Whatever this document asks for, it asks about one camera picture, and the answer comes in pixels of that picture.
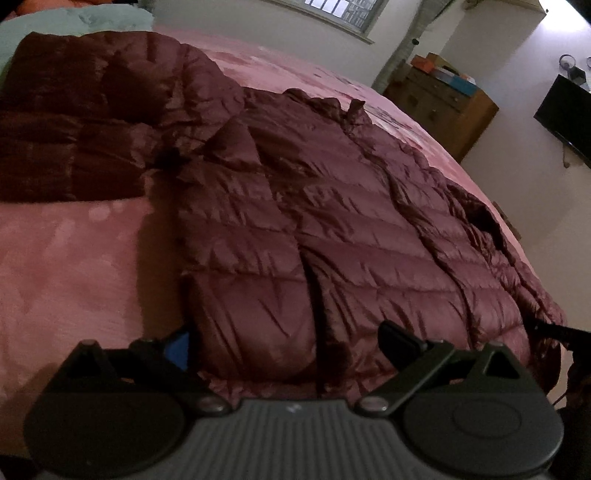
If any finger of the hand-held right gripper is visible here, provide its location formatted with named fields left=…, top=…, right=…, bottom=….
left=529, top=318, right=591, bottom=348

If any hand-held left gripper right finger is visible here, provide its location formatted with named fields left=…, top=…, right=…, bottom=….
left=355, top=320, right=528, bottom=414

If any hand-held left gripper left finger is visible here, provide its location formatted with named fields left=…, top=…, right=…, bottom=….
left=54, top=330, right=232, bottom=415

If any maroon puffer jacket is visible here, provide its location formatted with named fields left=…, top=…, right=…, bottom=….
left=0, top=31, right=568, bottom=398

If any pink heart printed blanket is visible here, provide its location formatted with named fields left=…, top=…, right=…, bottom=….
left=0, top=24, right=561, bottom=462

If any wooden cabinet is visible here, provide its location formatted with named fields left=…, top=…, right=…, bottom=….
left=384, top=65, right=500, bottom=164

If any blue box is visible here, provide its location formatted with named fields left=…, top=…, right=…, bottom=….
left=445, top=74, right=476, bottom=96

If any brown cardboard box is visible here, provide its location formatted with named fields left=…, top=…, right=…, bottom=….
left=425, top=52, right=456, bottom=71

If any grey patterned curtain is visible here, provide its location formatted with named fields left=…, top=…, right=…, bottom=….
left=372, top=0, right=445, bottom=94

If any barred window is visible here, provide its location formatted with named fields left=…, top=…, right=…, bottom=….
left=302, top=0, right=391, bottom=45

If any wall-mounted black television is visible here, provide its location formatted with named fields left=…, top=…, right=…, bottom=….
left=533, top=74, right=591, bottom=169

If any black wall ornament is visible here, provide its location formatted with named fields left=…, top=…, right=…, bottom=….
left=559, top=54, right=587, bottom=84

